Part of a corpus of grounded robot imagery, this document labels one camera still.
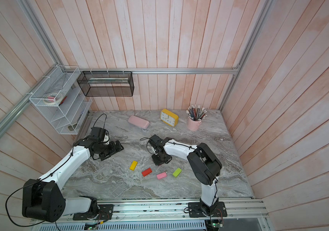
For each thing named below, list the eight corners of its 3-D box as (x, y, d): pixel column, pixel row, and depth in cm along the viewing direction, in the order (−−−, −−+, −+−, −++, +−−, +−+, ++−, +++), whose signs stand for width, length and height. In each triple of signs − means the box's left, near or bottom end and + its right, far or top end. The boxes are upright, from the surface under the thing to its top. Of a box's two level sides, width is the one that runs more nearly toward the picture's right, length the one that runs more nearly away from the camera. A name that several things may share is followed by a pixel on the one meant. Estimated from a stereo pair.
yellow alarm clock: (159, 119, 116) (159, 113, 110) (163, 114, 119) (164, 108, 113) (174, 127, 111) (175, 121, 104) (178, 122, 114) (179, 115, 108)
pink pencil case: (127, 122, 115) (126, 120, 113) (131, 116, 119) (131, 114, 117) (146, 130, 110) (146, 127, 108) (150, 124, 114) (150, 121, 112)
